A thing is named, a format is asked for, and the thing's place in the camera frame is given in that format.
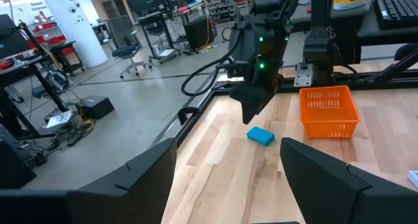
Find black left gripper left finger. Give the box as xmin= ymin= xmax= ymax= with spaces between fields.
xmin=0 ymin=138 xmax=178 ymax=224

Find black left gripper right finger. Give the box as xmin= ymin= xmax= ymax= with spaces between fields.
xmin=280 ymin=136 xmax=418 ymax=224

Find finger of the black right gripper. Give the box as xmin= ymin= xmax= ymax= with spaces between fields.
xmin=248 ymin=84 xmax=280 ymax=125
xmin=229 ymin=83 xmax=259 ymax=125

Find small teal box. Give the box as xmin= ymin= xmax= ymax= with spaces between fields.
xmin=246 ymin=125 xmax=276 ymax=148

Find grey white box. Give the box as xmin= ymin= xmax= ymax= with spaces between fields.
xmin=407 ymin=170 xmax=418 ymax=189

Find grey office chair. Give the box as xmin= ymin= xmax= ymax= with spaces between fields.
xmin=107 ymin=14 xmax=153 ymax=80

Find parts shelf rack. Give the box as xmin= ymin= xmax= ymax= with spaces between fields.
xmin=202 ymin=0 xmax=238 ymax=22

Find black computer tower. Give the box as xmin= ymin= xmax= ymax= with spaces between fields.
xmin=184 ymin=14 xmax=218 ymax=50

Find orange plastic basket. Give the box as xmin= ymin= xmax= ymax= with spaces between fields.
xmin=298 ymin=85 xmax=361 ymax=139

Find black floor case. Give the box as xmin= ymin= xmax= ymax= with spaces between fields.
xmin=0 ymin=142 xmax=37 ymax=189

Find white papers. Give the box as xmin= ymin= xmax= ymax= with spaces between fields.
xmin=45 ymin=109 xmax=74 ymax=129

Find black floor box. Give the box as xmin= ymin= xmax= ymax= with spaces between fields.
xmin=80 ymin=95 xmax=116 ymax=120

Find black standing desk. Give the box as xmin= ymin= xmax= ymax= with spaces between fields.
xmin=135 ymin=1 xmax=213 ymax=65

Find black desk monitor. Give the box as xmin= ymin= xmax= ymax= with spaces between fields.
xmin=126 ymin=0 xmax=166 ymax=14

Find black keyboard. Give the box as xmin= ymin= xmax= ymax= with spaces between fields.
xmin=374 ymin=0 xmax=418 ymax=31

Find black workbench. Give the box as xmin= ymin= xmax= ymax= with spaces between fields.
xmin=0 ymin=13 xmax=86 ymax=140

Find white pillar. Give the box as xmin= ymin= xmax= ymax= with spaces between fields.
xmin=37 ymin=0 xmax=108 ymax=68

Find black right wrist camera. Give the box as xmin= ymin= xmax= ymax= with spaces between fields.
xmin=215 ymin=61 xmax=254 ymax=80

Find silver corner bracket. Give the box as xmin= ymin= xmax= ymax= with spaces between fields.
xmin=293 ymin=63 xmax=315 ymax=88

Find black right camera cable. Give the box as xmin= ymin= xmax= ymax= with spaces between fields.
xmin=180 ymin=24 xmax=244 ymax=97

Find black aluminium rig frame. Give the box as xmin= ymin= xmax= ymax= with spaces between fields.
xmin=148 ymin=0 xmax=418 ymax=148

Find floor cable bundle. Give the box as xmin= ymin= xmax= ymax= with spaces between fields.
xmin=19 ymin=108 xmax=97 ymax=168

